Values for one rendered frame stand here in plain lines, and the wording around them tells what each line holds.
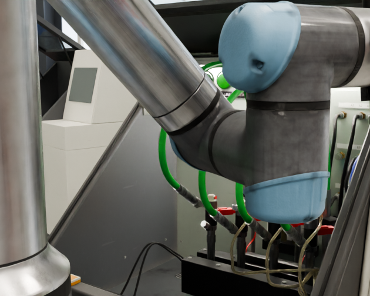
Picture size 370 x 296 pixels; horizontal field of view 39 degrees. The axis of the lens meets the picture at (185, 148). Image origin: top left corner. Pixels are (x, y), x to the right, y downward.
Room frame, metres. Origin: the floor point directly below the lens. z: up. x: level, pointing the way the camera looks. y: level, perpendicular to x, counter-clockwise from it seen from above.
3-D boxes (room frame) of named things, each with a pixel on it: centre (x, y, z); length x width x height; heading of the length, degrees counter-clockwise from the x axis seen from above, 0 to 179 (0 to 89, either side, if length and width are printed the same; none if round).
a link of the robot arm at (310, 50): (0.47, -0.09, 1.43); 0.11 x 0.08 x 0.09; 117
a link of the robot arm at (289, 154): (0.49, -0.09, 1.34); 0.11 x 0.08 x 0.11; 27
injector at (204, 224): (1.15, -0.05, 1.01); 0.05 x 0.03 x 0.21; 144
